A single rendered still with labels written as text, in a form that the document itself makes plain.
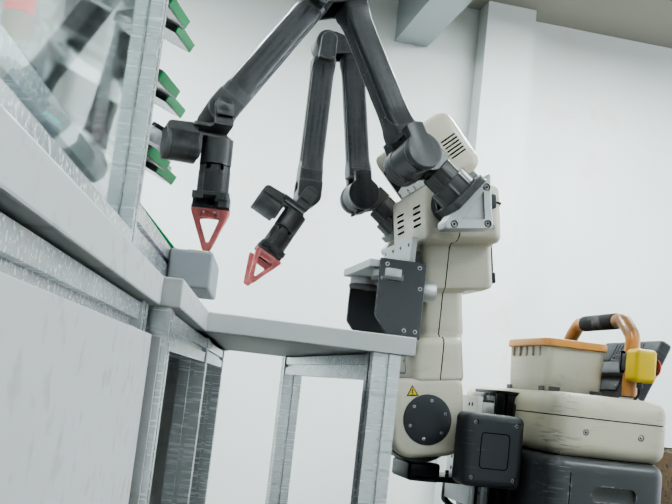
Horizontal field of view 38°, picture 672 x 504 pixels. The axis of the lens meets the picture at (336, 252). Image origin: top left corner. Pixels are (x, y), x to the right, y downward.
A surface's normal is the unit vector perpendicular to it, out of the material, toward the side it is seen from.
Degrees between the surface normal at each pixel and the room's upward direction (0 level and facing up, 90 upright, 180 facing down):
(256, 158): 90
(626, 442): 90
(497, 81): 90
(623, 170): 90
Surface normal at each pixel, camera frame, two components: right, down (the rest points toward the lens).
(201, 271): 0.07, -0.13
